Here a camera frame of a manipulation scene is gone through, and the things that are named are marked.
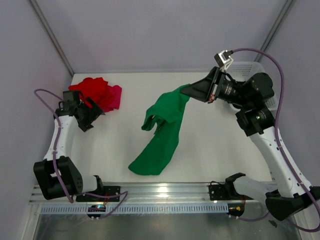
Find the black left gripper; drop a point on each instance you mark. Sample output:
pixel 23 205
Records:
pixel 94 112

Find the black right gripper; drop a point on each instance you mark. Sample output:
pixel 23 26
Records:
pixel 207 88

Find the green t shirt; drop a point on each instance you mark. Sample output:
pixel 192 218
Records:
pixel 166 116

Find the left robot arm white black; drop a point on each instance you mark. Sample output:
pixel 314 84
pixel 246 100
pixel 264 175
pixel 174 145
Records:
pixel 56 174

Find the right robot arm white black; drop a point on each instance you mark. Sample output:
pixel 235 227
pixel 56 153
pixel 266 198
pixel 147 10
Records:
pixel 291 192

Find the red folded t shirt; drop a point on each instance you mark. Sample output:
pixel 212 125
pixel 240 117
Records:
pixel 95 88

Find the white plastic basket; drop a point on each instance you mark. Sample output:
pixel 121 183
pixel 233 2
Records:
pixel 243 70

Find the left black controller board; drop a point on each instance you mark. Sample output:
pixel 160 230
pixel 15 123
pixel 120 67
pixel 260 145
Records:
pixel 96 211

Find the black controller board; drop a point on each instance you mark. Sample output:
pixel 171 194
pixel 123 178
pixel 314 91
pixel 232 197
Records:
pixel 96 211
pixel 235 210

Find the right black controller board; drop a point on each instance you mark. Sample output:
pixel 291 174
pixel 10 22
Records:
pixel 235 210

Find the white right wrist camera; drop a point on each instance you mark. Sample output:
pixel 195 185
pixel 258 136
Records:
pixel 224 59

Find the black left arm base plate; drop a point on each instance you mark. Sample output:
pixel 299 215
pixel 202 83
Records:
pixel 105 194

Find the aluminium mounting rail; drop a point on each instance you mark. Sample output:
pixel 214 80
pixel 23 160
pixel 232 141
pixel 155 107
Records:
pixel 160 192

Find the grey slotted cable duct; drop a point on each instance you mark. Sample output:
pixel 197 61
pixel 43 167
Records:
pixel 145 208

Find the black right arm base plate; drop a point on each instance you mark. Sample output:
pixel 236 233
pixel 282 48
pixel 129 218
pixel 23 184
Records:
pixel 218 192

